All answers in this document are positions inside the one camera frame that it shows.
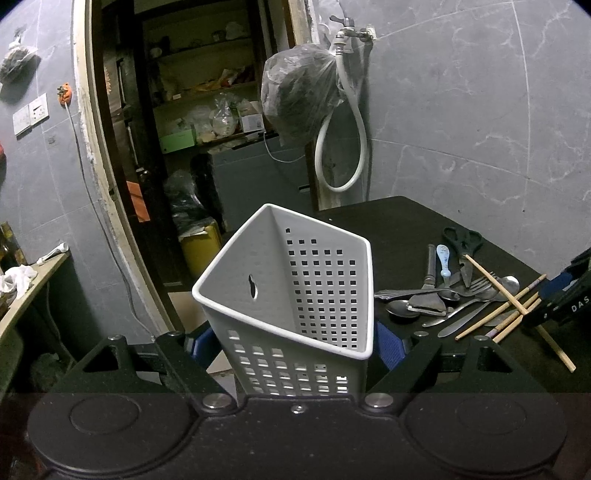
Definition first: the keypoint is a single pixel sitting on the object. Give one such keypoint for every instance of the dark grey cabinet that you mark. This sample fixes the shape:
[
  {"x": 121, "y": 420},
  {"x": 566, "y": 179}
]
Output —
[{"x": 248, "y": 177}]

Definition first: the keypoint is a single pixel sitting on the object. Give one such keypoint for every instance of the wooden side counter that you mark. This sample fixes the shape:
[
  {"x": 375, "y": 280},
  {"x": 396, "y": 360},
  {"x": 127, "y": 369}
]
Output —
[{"x": 18, "y": 306}]

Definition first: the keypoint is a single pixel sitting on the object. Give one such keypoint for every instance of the small dark metal spoon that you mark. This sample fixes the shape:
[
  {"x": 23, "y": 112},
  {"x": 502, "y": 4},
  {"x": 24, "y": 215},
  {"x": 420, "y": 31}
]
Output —
[{"x": 400, "y": 308}]

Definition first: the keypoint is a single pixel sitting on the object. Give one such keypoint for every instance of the hanging bag on wall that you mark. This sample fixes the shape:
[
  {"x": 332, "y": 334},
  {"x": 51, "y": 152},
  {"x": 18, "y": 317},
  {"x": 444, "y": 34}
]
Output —
[{"x": 17, "y": 57}]

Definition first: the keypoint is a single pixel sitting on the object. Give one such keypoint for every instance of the metal butter knife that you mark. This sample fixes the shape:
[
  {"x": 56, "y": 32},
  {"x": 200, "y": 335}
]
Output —
[{"x": 457, "y": 325}]

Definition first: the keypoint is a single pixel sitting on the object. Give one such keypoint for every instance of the black handled scissors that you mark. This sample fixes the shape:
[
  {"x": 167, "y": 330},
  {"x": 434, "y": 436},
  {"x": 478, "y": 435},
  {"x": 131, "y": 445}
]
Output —
[{"x": 466, "y": 243}]

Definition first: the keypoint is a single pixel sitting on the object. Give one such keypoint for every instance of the white perforated plastic utensil basket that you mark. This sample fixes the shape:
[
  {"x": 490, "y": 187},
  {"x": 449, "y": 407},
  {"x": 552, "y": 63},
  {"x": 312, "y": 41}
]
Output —
[{"x": 291, "y": 299}]

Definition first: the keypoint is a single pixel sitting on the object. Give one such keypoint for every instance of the plain wooden chopstick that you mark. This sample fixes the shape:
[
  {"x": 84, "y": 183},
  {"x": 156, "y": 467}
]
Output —
[
  {"x": 501, "y": 308},
  {"x": 510, "y": 297}
]

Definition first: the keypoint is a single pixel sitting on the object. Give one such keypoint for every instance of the white wall switch plate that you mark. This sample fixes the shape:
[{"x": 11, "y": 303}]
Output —
[{"x": 30, "y": 115}]

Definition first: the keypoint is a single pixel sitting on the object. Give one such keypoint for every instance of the yellow container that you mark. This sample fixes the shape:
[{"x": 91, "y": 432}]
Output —
[{"x": 200, "y": 243}]

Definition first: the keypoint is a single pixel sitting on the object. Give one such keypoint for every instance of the orange wall plug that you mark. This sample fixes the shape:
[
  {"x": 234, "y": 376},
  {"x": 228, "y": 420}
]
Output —
[{"x": 64, "y": 94}]

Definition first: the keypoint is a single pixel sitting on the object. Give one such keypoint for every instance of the metal spatula black handle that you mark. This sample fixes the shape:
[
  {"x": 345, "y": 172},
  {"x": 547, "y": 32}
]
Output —
[{"x": 428, "y": 301}]

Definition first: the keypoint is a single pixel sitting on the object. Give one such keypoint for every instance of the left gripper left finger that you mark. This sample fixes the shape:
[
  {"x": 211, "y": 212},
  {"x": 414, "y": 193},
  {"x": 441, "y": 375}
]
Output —
[{"x": 186, "y": 357}]

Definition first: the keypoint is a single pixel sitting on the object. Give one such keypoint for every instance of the green box on shelf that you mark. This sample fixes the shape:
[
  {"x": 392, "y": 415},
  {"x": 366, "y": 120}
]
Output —
[{"x": 177, "y": 141}]

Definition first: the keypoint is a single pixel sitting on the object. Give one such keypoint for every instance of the purple banded wooden chopstick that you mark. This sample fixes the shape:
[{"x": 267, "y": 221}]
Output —
[{"x": 511, "y": 317}]

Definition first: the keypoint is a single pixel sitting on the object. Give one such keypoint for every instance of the metal fork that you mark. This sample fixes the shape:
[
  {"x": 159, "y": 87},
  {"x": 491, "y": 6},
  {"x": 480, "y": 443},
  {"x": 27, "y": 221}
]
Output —
[{"x": 456, "y": 290}]

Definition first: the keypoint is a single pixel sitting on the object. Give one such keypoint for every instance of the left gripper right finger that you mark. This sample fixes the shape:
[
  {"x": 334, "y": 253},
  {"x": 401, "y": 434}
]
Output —
[{"x": 398, "y": 367}]

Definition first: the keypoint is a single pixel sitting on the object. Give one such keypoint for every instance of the clear plastic bag dark contents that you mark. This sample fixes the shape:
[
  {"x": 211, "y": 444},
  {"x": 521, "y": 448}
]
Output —
[{"x": 300, "y": 87}]

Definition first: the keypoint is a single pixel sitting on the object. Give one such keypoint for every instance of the white blue ceramic spoon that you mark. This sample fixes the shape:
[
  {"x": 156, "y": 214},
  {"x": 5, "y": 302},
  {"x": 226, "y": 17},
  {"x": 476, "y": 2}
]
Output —
[{"x": 449, "y": 279}]

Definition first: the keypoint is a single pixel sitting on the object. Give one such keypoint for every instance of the large metal spoon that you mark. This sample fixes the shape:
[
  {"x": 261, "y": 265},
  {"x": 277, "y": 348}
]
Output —
[{"x": 511, "y": 283}]

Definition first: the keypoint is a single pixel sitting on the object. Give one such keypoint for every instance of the metal wall tap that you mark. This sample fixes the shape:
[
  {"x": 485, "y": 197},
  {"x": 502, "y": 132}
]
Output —
[{"x": 349, "y": 31}]

